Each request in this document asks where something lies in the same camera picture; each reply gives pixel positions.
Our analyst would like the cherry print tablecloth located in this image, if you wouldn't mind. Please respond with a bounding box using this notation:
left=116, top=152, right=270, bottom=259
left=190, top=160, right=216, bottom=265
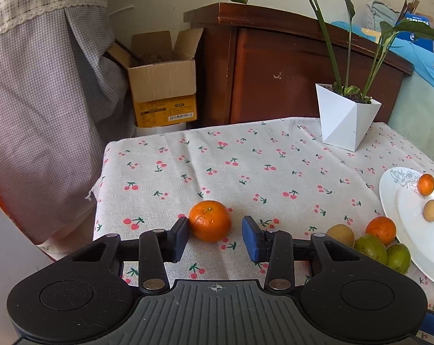
left=93, top=117, right=434, bottom=345

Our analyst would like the green lime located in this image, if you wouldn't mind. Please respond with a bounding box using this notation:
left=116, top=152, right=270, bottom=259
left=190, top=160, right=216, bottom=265
left=354, top=234, right=388, bottom=265
left=386, top=243, right=412, bottom=274

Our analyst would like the open cardboard box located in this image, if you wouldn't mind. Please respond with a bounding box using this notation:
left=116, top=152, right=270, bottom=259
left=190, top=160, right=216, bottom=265
left=105, top=28, right=205, bottom=129

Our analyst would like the green plant in white pot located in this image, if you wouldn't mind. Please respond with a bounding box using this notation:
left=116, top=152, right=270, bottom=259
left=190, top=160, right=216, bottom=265
left=221, top=0, right=434, bottom=152

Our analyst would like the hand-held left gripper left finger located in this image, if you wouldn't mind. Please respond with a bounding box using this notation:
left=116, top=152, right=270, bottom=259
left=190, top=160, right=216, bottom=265
left=60, top=216, right=191, bottom=293

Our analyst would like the white bucket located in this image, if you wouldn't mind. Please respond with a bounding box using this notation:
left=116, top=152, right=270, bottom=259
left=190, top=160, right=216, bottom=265
left=135, top=121, right=187, bottom=138

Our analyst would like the white plate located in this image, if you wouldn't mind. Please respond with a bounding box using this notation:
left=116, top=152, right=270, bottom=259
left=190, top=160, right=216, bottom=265
left=378, top=167, right=434, bottom=289

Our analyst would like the large orange mandarin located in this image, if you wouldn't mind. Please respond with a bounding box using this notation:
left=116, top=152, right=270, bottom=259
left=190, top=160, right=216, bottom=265
left=188, top=200, right=232, bottom=243

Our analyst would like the grey-green cushion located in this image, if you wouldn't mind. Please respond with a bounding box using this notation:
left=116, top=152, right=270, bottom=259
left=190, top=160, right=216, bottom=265
left=364, top=0, right=404, bottom=31

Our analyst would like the blue printed box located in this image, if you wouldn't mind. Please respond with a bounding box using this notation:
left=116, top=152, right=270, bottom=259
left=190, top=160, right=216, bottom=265
left=395, top=0, right=434, bottom=53

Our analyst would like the checked grey curtain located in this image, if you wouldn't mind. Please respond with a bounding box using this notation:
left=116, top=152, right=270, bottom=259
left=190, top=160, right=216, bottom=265
left=0, top=0, right=136, bottom=256

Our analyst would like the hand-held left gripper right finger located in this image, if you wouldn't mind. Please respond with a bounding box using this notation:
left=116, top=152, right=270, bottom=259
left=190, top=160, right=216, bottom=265
left=242, top=216, right=368, bottom=292

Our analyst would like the small orange mandarin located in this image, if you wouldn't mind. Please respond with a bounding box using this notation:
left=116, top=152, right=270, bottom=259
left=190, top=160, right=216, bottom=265
left=417, top=173, right=434, bottom=195

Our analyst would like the green mattress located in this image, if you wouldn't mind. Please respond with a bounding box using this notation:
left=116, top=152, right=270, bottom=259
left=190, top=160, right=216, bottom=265
left=387, top=68, right=434, bottom=173

